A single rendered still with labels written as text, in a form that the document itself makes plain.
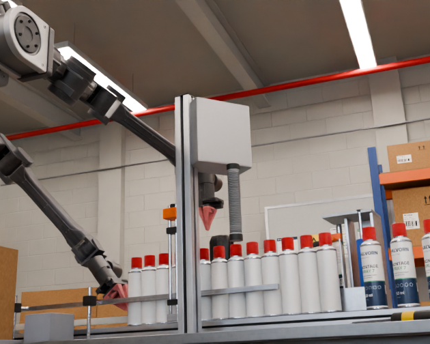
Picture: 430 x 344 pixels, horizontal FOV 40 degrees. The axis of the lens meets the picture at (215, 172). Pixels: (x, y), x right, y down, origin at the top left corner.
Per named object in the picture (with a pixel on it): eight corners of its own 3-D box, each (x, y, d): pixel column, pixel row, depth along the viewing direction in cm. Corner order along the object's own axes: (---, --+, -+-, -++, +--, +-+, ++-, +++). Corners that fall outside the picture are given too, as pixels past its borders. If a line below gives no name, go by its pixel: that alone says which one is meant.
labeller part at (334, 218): (381, 218, 165) (380, 215, 165) (371, 211, 155) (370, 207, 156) (334, 225, 171) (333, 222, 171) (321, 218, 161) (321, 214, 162)
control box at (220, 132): (252, 168, 165) (249, 105, 171) (198, 160, 158) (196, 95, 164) (235, 177, 174) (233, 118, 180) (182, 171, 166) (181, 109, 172)
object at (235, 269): (251, 319, 162) (248, 245, 168) (243, 318, 157) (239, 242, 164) (234, 320, 164) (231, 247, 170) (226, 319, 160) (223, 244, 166)
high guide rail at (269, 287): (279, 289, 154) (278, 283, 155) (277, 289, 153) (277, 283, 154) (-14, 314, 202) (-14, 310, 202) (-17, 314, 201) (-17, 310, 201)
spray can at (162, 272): (177, 324, 172) (176, 254, 178) (168, 323, 168) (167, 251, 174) (161, 325, 174) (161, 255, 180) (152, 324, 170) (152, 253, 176)
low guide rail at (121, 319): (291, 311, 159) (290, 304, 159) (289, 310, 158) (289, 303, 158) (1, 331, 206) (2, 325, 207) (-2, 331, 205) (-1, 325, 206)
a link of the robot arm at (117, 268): (72, 254, 191) (91, 236, 190) (92, 261, 201) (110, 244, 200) (89, 282, 185) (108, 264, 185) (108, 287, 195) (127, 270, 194)
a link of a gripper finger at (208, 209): (199, 233, 199) (198, 206, 202) (218, 231, 196) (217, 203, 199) (190, 230, 193) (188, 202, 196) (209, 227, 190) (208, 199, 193)
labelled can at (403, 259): (422, 308, 142) (411, 224, 148) (418, 306, 137) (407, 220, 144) (400, 309, 144) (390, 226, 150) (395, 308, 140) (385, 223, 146)
